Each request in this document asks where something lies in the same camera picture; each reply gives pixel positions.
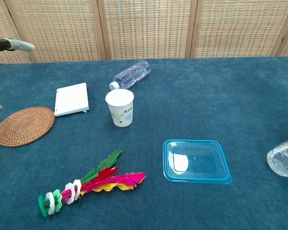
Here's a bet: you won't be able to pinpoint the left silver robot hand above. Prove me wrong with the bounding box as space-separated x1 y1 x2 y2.
0 38 36 112

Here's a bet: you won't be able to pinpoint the white paper cup floral print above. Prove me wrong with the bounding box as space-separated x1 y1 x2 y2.
105 89 135 128

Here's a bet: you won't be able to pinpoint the round woven rattan coaster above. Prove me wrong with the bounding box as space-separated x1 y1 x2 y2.
0 106 56 148

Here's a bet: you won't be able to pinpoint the white flat plastic box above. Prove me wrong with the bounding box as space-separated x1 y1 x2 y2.
54 82 90 117

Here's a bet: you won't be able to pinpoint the clear water bottle white cap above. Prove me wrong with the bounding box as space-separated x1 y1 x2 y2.
109 60 151 92

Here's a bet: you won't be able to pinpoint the colourful feather shuttlecock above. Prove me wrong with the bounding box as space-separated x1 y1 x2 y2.
37 149 146 218

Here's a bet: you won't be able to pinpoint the blue clear plastic lid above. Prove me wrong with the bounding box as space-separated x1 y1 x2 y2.
162 139 233 185

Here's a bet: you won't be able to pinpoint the large crumpled clear plastic bottle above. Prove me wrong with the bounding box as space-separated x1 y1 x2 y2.
266 136 288 177

